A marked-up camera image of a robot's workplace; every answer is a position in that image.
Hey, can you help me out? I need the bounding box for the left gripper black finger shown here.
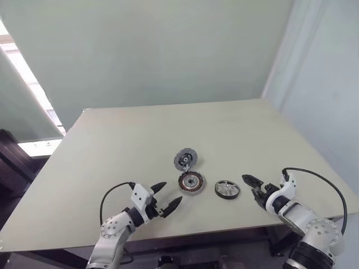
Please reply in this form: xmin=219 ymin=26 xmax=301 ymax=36
xmin=150 ymin=181 xmax=168 ymax=194
xmin=162 ymin=196 xmax=183 ymax=219

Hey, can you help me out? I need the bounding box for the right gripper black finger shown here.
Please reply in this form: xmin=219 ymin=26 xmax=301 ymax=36
xmin=250 ymin=187 xmax=264 ymax=206
xmin=241 ymin=174 xmax=264 ymax=188

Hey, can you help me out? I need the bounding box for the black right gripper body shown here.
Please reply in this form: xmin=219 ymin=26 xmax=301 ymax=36
xmin=259 ymin=182 xmax=281 ymax=210

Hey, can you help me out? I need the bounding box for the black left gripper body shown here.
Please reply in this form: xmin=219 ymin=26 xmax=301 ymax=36
xmin=145 ymin=193 xmax=166 ymax=219

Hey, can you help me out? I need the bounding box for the round motor housing base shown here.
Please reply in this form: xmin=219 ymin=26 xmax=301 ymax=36
xmin=177 ymin=171 xmax=208 ymax=197

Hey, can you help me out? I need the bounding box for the spoked silver rotor black rim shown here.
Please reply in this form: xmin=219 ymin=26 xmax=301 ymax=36
xmin=214 ymin=179 xmax=242 ymax=200

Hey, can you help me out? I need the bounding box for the dark rounded shape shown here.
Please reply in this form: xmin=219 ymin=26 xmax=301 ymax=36
xmin=158 ymin=254 xmax=180 ymax=269

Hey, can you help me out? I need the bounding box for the dark wooden furniture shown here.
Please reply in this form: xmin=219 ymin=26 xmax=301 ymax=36
xmin=0 ymin=128 xmax=43 ymax=225

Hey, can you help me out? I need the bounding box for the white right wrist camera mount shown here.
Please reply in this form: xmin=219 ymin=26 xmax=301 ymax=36
xmin=265 ymin=173 xmax=297 ymax=212

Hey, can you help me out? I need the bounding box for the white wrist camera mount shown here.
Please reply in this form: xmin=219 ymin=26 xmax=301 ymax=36
xmin=265 ymin=173 xmax=297 ymax=212
xmin=130 ymin=183 xmax=154 ymax=225

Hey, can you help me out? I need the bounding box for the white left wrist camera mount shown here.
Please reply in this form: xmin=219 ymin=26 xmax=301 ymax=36
xmin=130 ymin=183 xmax=154 ymax=225

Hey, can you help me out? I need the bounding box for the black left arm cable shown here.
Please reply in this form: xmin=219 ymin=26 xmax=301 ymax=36
xmin=99 ymin=182 xmax=136 ymax=225

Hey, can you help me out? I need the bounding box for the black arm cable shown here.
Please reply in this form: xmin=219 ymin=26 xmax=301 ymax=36
xmin=282 ymin=167 xmax=348 ymax=233
xmin=99 ymin=182 xmax=136 ymax=225

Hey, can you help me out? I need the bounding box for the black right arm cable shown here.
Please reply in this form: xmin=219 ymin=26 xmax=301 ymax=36
xmin=282 ymin=167 xmax=348 ymax=233

